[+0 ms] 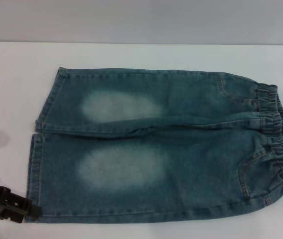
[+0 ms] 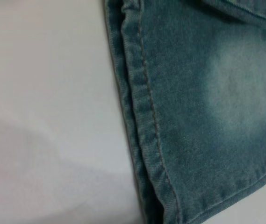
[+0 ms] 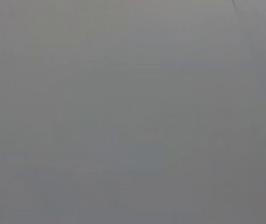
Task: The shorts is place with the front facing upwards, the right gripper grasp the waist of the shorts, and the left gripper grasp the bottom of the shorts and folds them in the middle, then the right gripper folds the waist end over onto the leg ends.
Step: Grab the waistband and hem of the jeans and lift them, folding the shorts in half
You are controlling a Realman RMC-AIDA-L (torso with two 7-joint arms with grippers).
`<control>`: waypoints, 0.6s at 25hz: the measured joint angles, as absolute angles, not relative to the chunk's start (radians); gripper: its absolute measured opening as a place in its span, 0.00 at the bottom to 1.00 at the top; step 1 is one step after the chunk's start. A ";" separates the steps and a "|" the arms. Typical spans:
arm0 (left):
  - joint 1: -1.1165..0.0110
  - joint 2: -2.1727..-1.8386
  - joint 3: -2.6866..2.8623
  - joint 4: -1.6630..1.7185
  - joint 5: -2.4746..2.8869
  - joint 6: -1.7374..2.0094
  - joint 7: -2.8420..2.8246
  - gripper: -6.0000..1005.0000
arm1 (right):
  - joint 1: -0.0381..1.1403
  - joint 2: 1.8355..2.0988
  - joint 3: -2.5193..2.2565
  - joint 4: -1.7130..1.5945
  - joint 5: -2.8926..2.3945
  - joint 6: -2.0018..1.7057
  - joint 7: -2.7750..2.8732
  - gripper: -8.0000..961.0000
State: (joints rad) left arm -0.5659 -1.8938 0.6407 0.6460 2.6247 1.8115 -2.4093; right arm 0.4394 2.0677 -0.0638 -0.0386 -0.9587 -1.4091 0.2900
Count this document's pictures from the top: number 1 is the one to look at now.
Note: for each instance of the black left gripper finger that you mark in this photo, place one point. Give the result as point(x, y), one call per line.
point(19, 199)
point(12, 215)

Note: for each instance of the blue denim shorts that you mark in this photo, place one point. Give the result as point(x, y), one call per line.
point(156, 154)

